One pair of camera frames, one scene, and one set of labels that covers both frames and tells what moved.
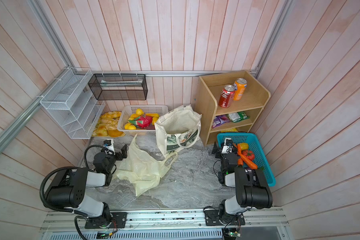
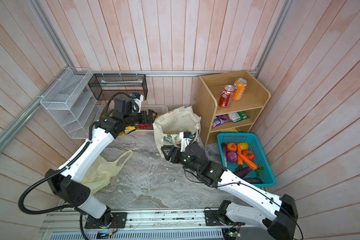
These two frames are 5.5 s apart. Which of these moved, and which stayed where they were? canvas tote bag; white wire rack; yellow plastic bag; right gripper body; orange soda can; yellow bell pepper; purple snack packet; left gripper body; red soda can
Moved: left gripper body; yellow plastic bag; right gripper body
Stayed: yellow bell pepper; orange soda can; canvas tote bag; white wire rack; red soda can; purple snack packet
